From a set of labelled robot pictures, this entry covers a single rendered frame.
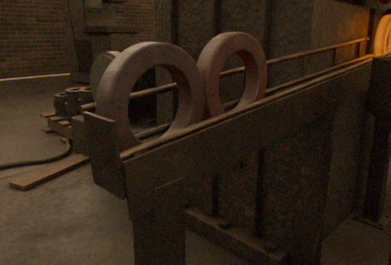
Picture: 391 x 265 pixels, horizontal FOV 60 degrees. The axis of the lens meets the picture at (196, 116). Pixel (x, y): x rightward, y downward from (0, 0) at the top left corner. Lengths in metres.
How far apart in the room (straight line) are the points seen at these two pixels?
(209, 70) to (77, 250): 1.01
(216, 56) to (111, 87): 0.20
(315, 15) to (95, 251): 1.09
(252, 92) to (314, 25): 0.41
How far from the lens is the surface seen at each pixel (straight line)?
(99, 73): 2.02
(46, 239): 1.51
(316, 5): 1.04
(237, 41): 0.61
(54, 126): 2.90
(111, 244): 1.40
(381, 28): 1.37
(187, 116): 0.54
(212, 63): 0.56
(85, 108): 0.49
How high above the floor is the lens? 0.78
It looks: 14 degrees down
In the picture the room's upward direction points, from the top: straight up
